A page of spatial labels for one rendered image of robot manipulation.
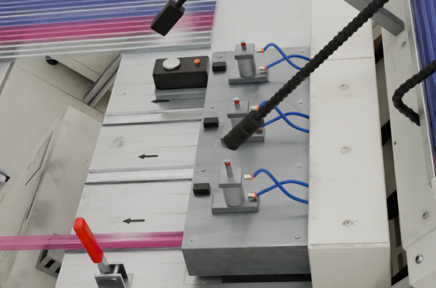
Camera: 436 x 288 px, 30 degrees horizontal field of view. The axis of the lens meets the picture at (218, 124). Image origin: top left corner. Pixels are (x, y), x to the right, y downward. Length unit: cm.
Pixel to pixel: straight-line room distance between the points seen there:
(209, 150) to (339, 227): 21
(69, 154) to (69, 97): 104
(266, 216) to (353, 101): 19
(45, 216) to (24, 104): 106
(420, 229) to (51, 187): 87
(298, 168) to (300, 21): 38
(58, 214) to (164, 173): 48
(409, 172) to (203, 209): 23
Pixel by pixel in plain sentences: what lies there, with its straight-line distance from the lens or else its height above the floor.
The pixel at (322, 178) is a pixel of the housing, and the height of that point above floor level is 125.
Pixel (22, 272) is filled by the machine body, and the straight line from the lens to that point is 139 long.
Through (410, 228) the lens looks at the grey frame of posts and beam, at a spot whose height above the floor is 132.
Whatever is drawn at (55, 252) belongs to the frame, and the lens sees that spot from 138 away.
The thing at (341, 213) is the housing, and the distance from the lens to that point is 84.
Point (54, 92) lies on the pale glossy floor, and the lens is 258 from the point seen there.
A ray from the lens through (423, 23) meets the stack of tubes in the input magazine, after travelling 91.
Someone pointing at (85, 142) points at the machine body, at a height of 62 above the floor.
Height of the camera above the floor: 173
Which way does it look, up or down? 36 degrees down
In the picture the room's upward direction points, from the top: 45 degrees clockwise
